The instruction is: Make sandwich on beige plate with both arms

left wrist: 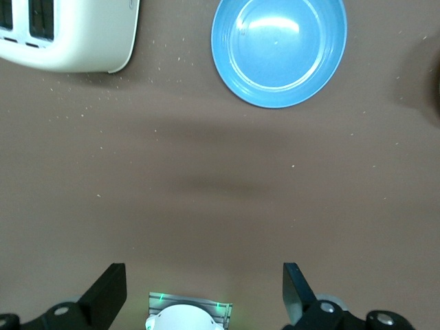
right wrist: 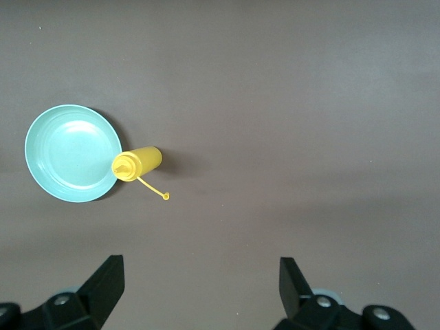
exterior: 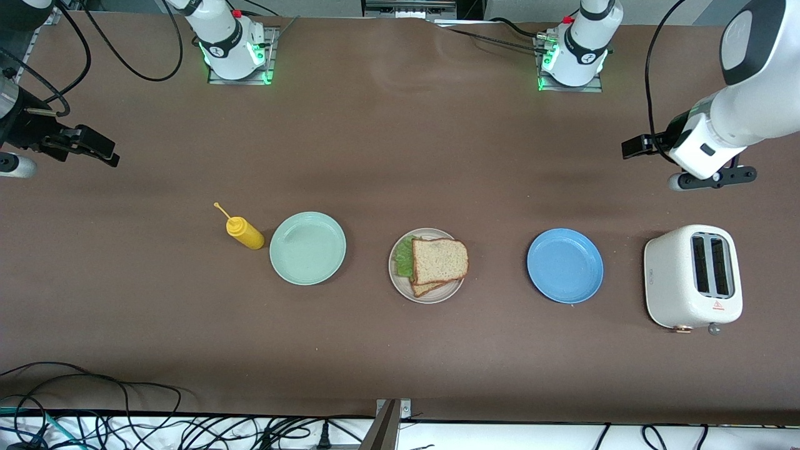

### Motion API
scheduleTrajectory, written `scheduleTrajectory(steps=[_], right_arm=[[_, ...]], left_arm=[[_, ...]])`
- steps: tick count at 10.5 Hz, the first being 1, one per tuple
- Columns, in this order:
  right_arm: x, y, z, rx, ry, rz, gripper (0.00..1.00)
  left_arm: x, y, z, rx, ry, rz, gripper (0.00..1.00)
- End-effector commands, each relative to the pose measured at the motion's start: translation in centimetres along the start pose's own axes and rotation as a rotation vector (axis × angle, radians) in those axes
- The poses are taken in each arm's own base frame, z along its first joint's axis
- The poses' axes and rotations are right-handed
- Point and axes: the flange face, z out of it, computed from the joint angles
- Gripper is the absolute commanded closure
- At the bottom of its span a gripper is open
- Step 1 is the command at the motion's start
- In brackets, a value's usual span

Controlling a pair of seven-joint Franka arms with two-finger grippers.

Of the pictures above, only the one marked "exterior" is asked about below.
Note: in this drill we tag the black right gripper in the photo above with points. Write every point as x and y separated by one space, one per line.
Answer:
24 128

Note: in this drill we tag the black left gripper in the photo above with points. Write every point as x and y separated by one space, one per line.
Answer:
664 142

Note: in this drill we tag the yellow squeeze bottle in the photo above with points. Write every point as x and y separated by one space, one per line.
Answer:
247 232

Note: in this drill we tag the dark crust bread slice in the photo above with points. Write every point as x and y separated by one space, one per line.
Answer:
437 259

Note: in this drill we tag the light crust bread slice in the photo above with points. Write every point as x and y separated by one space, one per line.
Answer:
425 289

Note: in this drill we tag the green lettuce leaf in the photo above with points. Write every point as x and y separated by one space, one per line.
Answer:
405 259

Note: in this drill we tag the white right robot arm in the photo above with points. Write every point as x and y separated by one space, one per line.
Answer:
222 37

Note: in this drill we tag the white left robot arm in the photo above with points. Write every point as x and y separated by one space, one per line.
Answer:
750 106

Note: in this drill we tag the blue plate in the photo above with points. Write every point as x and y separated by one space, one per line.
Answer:
565 265

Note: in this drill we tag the beige plate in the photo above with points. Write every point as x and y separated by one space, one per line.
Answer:
437 297

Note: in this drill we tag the mint green plate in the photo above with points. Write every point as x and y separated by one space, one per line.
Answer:
307 249

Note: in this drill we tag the white toaster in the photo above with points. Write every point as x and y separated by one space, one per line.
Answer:
672 281

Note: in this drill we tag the white side bench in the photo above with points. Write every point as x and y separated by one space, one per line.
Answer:
500 437

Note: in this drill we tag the black power plug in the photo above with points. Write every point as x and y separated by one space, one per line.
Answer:
323 437

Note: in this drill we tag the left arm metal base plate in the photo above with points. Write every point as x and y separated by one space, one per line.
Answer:
587 89

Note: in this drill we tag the aluminium frame with glass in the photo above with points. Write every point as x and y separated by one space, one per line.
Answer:
25 56

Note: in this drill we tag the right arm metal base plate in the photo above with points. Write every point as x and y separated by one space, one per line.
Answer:
271 62

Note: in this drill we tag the grey metal frame bar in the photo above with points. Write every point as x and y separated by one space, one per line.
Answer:
409 9

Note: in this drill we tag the aluminium camera post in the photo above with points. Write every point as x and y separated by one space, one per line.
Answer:
384 431

